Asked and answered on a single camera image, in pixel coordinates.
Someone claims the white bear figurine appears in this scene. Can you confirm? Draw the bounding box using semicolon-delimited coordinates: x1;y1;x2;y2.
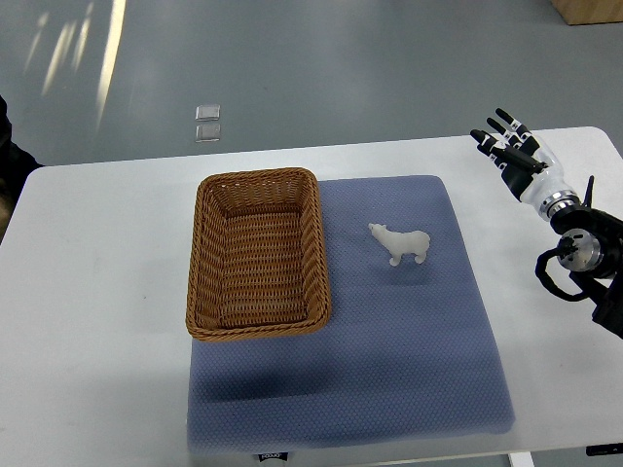
368;223;430;267

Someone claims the upper clear floor tile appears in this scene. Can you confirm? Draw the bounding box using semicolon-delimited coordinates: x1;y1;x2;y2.
196;104;221;122

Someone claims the blue textured mat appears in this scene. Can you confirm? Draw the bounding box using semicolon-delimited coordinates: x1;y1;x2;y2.
187;175;514;455

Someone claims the lower clear floor tile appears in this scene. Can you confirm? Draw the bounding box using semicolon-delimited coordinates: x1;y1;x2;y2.
196;123;221;143

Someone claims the dark object at left edge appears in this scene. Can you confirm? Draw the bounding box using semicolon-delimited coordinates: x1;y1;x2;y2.
0;97;43;239

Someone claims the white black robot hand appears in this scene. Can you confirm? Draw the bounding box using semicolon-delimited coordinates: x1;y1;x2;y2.
470;108;579;222

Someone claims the black label under mat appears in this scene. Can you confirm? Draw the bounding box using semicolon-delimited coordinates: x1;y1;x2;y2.
258;453;288;466

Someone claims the clear floor tile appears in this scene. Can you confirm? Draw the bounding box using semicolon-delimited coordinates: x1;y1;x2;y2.
196;123;221;143
196;104;221;122

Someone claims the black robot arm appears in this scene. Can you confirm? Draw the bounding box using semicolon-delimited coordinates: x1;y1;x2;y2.
550;204;622;337

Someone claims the brown wicker basket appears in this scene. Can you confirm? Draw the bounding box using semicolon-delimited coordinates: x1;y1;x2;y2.
185;167;331;342

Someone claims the black table control panel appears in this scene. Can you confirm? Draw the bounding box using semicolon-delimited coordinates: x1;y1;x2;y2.
585;446;622;457

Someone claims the wooden box corner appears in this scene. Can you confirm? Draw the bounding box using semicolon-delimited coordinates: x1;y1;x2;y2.
551;0;622;25

